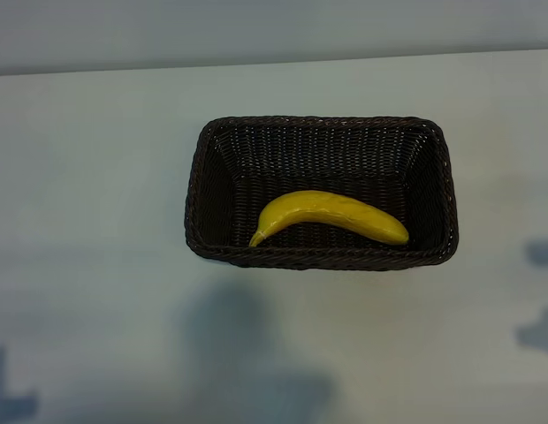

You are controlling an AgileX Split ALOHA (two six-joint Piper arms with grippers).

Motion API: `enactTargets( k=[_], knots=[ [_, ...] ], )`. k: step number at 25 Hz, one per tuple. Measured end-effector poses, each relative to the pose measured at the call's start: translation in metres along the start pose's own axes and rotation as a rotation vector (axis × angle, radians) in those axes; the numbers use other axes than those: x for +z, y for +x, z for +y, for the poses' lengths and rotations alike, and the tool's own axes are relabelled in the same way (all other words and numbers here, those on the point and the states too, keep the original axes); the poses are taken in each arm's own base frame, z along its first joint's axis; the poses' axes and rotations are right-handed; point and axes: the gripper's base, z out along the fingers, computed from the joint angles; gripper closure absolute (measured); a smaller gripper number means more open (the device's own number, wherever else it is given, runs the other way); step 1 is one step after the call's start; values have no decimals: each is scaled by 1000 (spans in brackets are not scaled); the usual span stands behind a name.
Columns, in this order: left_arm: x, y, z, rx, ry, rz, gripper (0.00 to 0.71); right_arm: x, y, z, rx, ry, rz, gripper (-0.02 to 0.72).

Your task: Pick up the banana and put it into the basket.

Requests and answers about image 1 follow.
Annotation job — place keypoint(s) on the dark brown woven basket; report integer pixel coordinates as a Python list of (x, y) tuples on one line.
[(322, 154)]

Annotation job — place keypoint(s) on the yellow banana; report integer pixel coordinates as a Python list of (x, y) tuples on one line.
[(327, 207)]

